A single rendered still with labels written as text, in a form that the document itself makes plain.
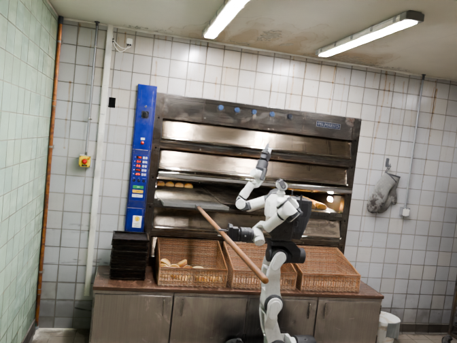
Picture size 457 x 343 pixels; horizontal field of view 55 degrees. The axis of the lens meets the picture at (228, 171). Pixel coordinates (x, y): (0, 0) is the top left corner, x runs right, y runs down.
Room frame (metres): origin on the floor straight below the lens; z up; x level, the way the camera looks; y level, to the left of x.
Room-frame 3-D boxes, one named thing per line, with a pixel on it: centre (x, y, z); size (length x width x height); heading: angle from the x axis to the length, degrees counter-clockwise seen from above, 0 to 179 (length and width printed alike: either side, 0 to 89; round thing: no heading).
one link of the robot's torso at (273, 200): (3.16, -0.46, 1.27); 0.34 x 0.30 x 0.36; 6
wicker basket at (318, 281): (3.87, -0.91, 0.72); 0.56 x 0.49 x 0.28; 104
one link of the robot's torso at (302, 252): (3.17, -0.48, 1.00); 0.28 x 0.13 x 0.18; 104
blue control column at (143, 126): (4.67, 0.97, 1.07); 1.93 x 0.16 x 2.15; 13
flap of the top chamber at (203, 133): (4.00, -0.26, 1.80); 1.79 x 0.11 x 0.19; 103
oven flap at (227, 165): (4.00, -0.26, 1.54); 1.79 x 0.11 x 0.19; 103
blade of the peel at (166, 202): (3.76, 0.27, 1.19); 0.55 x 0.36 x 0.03; 104
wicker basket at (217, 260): (3.62, 0.24, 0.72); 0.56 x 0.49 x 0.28; 103
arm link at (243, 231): (2.70, -0.10, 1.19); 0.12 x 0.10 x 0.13; 104
